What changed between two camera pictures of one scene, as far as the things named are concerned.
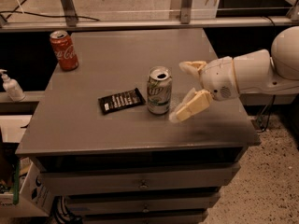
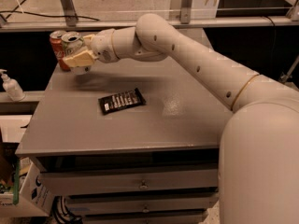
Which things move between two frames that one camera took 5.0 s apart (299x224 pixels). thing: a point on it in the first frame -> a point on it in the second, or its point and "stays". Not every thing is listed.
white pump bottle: [12, 88] stays
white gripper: [219, 78] -> [101, 46]
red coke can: [64, 50] stays
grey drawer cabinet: [134, 166] stays
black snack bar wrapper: [121, 101] stays
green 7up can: [159, 90] -> [73, 43]
